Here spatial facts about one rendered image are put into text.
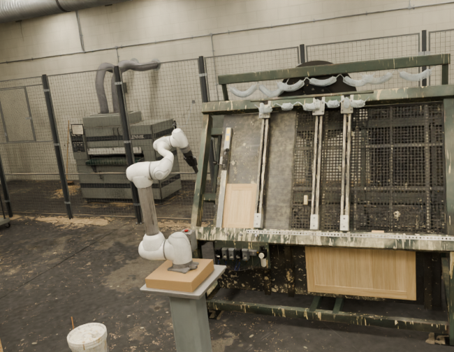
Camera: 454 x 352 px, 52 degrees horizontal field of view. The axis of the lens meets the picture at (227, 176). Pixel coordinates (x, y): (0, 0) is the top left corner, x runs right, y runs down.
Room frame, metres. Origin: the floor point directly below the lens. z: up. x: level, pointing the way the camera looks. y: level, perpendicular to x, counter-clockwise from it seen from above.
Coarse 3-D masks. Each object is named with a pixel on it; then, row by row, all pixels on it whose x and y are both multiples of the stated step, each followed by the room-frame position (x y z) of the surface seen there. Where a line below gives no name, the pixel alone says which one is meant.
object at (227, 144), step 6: (228, 144) 4.32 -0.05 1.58; (228, 156) 4.27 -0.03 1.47; (228, 162) 4.26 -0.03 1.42; (222, 174) 4.19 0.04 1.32; (222, 180) 4.16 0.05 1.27; (222, 186) 4.13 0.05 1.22; (222, 192) 4.10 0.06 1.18; (222, 198) 4.07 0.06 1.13; (222, 204) 4.05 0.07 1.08; (222, 210) 4.02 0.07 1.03; (222, 216) 4.00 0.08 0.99; (222, 222) 3.98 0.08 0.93
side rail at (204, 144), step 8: (208, 120) 4.52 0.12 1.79; (208, 128) 4.50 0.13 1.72; (208, 136) 4.48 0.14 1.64; (200, 144) 4.42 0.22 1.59; (208, 144) 4.46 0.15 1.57; (200, 152) 4.38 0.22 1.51; (208, 152) 4.44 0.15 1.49; (200, 160) 4.34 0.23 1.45; (200, 168) 4.29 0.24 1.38; (200, 176) 4.25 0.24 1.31; (200, 184) 4.21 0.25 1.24; (200, 192) 4.19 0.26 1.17; (200, 200) 4.17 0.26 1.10; (200, 208) 4.16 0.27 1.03; (192, 216) 4.09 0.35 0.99; (200, 216) 4.14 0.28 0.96; (192, 224) 4.05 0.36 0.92; (200, 224) 4.12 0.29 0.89
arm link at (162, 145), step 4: (168, 136) 3.87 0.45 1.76; (156, 140) 3.88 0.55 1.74; (160, 140) 3.83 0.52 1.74; (164, 140) 3.82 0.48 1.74; (168, 140) 3.83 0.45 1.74; (156, 144) 3.84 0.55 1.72; (160, 144) 3.80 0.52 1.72; (164, 144) 3.80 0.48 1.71; (168, 144) 3.83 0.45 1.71; (156, 148) 3.86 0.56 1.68; (160, 148) 3.73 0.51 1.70; (164, 148) 3.78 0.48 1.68; (168, 148) 3.82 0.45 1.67; (160, 152) 3.67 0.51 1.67; (164, 152) 3.60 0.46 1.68; (168, 152) 3.55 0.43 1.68; (164, 156) 3.59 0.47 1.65; (168, 156) 3.45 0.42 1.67; (172, 156) 3.48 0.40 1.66; (172, 160) 3.43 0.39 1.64
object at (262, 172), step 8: (264, 120) 4.26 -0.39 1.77; (264, 128) 4.24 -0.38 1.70; (264, 136) 4.22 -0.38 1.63; (264, 144) 4.14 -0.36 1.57; (264, 152) 4.10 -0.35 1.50; (264, 160) 4.07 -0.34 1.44; (264, 168) 4.03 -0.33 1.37; (264, 176) 4.00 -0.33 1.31; (264, 184) 3.99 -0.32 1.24; (256, 192) 3.95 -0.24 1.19; (264, 192) 3.97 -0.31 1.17; (256, 200) 3.91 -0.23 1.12; (264, 200) 3.95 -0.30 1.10; (256, 208) 3.87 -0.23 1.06; (256, 216) 3.84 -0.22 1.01; (256, 224) 3.80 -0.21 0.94
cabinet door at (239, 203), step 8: (232, 184) 4.13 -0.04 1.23; (240, 184) 4.10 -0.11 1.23; (248, 184) 4.07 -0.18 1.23; (256, 184) 4.04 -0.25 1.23; (232, 192) 4.09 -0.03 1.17; (240, 192) 4.06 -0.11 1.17; (248, 192) 4.03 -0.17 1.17; (232, 200) 4.05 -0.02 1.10; (240, 200) 4.02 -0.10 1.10; (248, 200) 4.00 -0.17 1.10; (224, 208) 4.04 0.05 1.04; (232, 208) 4.02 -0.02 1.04; (240, 208) 3.99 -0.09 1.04; (248, 208) 3.96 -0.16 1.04; (224, 216) 4.01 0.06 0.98; (232, 216) 3.98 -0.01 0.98; (240, 216) 3.95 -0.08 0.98; (248, 216) 3.93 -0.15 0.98; (224, 224) 3.97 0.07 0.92; (232, 224) 3.94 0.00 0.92; (240, 224) 3.91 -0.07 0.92; (248, 224) 3.89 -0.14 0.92
